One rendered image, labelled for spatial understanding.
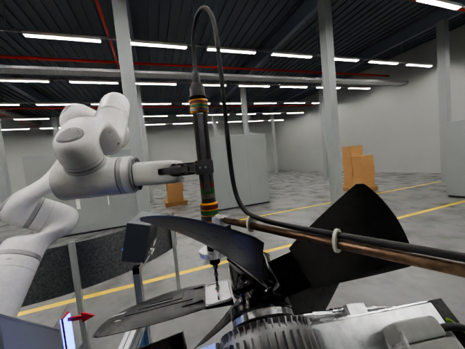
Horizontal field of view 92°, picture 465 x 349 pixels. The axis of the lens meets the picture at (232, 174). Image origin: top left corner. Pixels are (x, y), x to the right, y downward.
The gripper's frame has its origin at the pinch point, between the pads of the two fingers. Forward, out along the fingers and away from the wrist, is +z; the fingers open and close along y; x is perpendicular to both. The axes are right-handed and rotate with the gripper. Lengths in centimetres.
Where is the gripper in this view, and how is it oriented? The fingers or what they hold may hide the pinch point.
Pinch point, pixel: (204, 166)
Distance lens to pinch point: 53.2
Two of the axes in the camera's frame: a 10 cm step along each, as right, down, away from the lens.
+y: 1.3, 0.5, -9.9
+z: 9.9, -1.1, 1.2
